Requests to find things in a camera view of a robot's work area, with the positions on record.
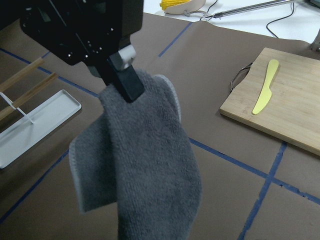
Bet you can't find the wooden rod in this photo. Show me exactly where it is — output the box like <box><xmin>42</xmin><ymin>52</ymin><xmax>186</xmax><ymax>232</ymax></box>
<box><xmin>0</xmin><ymin>72</ymin><xmax>58</xmax><ymax>120</ymax></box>
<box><xmin>0</xmin><ymin>57</ymin><xmax>45</xmax><ymax>92</ymax></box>

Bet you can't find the wooden dustpan with corn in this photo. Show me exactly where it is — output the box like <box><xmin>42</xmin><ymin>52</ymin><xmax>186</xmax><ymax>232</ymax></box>
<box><xmin>159</xmin><ymin>0</ymin><xmax>206</xmax><ymax>15</ymax></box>

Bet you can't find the wooden rod far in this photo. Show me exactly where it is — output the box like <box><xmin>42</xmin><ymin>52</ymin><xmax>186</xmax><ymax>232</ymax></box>
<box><xmin>0</xmin><ymin>57</ymin><xmax>45</xmax><ymax>92</ymax></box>

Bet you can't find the bamboo cutting board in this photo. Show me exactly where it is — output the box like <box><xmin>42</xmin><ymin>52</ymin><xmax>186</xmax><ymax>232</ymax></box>
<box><xmin>220</xmin><ymin>47</ymin><xmax>320</xmax><ymax>155</ymax></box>

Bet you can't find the white rack tray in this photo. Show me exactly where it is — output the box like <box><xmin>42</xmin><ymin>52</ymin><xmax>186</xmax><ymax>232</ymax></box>
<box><xmin>0</xmin><ymin>89</ymin><xmax>82</xmax><ymax>169</ymax></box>

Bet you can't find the wooden rod near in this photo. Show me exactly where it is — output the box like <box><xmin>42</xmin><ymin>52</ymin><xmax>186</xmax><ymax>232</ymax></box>
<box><xmin>0</xmin><ymin>72</ymin><xmax>58</xmax><ymax>120</ymax></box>

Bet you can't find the yellow plastic knife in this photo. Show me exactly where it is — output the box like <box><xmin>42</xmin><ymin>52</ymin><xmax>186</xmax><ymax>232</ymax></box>
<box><xmin>251</xmin><ymin>59</ymin><xmax>280</xmax><ymax>115</ymax></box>

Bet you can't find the black cable on white table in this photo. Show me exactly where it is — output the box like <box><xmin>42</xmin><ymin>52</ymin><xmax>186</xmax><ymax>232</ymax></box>
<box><xmin>266</xmin><ymin>1</ymin><xmax>320</xmax><ymax>39</ymax></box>

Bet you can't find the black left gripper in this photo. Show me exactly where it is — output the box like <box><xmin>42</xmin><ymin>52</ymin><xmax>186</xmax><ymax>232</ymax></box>
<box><xmin>20</xmin><ymin>0</ymin><xmax>145</xmax><ymax>103</ymax></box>

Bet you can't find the white wire rack stand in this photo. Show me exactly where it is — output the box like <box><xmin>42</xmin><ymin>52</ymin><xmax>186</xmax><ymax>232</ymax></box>
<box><xmin>0</xmin><ymin>92</ymin><xmax>35</xmax><ymax>124</ymax></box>

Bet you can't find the grey microfibre cloth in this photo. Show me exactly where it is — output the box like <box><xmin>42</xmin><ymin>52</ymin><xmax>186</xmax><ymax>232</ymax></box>
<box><xmin>69</xmin><ymin>70</ymin><xmax>202</xmax><ymax>240</ymax></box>

